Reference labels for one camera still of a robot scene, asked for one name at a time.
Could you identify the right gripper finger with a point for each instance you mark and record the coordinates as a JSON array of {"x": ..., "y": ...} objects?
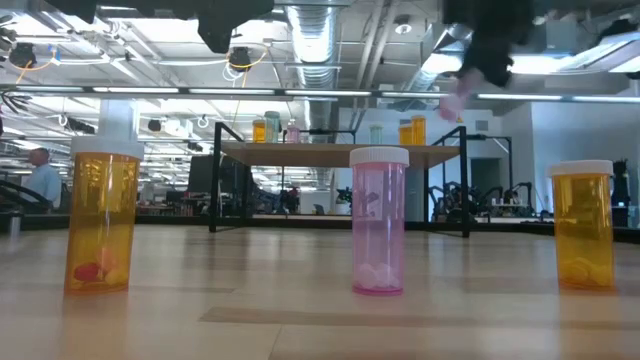
[{"x": 492, "y": 62}]

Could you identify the pink pill bottle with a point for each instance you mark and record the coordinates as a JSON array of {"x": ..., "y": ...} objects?
[
  {"x": 293, "y": 135},
  {"x": 378, "y": 225},
  {"x": 457, "y": 100}
]

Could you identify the large orange pill bottle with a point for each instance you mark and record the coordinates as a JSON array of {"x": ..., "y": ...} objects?
[
  {"x": 419, "y": 131},
  {"x": 258, "y": 132}
]

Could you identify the small orange pill bottle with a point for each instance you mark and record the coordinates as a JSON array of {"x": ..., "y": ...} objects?
[
  {"x": 405, "y": 135},
  {"x": 582, "y": 225}
]

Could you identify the teal pill bottle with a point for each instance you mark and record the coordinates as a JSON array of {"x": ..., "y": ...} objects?
[
  {"x": 376, "y": 135},
  {"x": 272, "y": 127}
]

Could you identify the black background robot arm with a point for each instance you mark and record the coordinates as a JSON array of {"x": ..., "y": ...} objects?
[
  {"x": 447, "y": 200},
  {"x": 520, "y": 192}
]

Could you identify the black ceiling device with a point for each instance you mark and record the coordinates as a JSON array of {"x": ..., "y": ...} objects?
[
  {"x": 240, "y": 57},
  {"x": 22, "y": 55}
]

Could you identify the round ceiling sensor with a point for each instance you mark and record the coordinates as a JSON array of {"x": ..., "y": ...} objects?
[{"x": 403, "y": 28}]

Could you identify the long linear ceiling light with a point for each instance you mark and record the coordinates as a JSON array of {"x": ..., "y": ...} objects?
[{"x": 135, "y": 90}]

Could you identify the white column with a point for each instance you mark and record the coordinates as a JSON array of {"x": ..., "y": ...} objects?
[{"x": 117, "y": 120}]

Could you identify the black background monitor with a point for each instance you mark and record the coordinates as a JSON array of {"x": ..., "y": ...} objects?
[{"x": 200, "y": 175}]

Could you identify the black background equipment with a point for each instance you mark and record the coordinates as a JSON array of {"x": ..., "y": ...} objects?
[{"x": 621, "y": 175}]

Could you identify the orange pill bottle, red pill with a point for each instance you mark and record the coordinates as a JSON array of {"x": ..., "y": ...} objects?
[{"x": 102, "y": 210}]

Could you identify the person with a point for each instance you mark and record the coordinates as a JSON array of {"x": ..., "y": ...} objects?
[{"x": 45, "y": 182}]

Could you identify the small silver cylinder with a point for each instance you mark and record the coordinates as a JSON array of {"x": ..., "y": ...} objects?
[{"x": 14, "y": 225}]

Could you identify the grey rectangular ventilation duct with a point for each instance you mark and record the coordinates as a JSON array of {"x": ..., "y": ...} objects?
[{"x": 430, "y": 50}]

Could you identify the grey wall vent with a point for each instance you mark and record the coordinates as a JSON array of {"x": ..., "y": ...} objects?
[{"x": 481, "y": 125}]

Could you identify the silver spiral ventilation duct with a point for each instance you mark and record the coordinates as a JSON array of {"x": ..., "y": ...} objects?
[{"x": 315, "y": 40}]

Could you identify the black dome camera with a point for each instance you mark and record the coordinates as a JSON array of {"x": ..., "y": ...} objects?
[{"x": 154, "y": 125}]

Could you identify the wooden shelf, black metal frame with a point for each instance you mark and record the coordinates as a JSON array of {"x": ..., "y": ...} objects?
[{"x": 300, "y": 155}]

